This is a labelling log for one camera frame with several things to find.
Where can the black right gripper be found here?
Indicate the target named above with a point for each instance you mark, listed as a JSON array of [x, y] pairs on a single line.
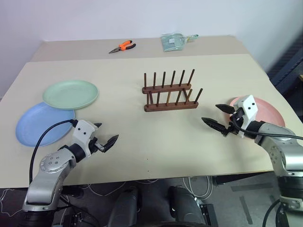
[[237, 120]]

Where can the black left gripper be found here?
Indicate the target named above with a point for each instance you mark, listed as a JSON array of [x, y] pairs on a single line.
[[96, 143]]

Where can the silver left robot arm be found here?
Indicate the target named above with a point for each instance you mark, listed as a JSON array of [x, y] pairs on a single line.
[[47, 175]]

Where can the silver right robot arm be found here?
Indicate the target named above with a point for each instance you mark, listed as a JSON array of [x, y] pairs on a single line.
[[284, 160]]

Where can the wooden dish rack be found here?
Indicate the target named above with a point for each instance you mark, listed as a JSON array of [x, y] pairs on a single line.
[[165, 89]]

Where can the cream table cover sheet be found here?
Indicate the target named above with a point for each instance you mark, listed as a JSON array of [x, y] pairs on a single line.
[[146, 142]]

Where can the red plate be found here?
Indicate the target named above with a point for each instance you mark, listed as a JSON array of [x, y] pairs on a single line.
[[270, 113]]

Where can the green plate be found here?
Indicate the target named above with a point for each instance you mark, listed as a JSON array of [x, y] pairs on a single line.
[[71, 94]]

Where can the blue plate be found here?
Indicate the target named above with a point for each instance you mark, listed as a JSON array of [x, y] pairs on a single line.
[[40, 125]]

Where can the dark rounded shape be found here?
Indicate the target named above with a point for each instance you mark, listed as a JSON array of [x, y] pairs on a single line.
[[184, 205], [127, 208]]

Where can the dark ribbed floor mat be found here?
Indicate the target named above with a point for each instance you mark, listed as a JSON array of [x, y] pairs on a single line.
[[286, 66]]

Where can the green plastic packet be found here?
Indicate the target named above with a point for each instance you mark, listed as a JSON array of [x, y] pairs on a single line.
[[172, 41]]

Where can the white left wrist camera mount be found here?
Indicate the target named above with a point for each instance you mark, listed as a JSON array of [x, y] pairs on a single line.
[[81, 132]]

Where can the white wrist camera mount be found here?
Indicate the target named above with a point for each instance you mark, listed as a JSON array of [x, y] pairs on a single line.
[[248, 108], [81, 132]]

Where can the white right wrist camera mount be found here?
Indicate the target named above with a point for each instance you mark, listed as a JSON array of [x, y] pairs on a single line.
[[248, 108]]

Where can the dark table frame bar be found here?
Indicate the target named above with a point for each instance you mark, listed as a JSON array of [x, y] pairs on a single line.
[[241, 178]]

